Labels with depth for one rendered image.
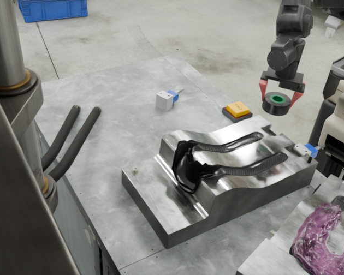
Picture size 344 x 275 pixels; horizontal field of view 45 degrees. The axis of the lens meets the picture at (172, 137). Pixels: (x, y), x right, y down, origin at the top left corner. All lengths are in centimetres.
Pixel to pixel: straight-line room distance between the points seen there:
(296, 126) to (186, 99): 152
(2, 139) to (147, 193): 92
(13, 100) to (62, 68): 272
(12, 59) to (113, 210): 58
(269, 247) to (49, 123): 84
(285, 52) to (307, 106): 215
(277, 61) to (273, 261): 49
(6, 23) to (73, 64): 279
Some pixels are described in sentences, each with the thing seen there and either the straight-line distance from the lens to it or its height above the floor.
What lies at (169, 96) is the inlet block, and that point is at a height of 85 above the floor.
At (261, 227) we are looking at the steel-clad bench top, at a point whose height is 80.
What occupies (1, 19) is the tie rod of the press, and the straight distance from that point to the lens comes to 65.
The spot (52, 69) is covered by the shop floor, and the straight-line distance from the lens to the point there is 340.
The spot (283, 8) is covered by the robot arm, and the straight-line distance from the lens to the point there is 115.
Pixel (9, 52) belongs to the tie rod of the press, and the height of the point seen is 135.
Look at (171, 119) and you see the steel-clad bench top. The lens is 145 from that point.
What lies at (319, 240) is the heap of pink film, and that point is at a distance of 104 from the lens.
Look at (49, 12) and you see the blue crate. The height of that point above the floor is 8.
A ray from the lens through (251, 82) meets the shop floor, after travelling 336.
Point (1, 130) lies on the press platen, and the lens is 19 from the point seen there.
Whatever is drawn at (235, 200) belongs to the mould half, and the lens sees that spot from 108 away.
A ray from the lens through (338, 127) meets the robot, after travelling 161.
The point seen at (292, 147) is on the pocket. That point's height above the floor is 88.
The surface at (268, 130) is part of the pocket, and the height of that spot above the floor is 87.
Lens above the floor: 165
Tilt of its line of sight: 39 degrees down
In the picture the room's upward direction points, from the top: 5 degrees clockwise
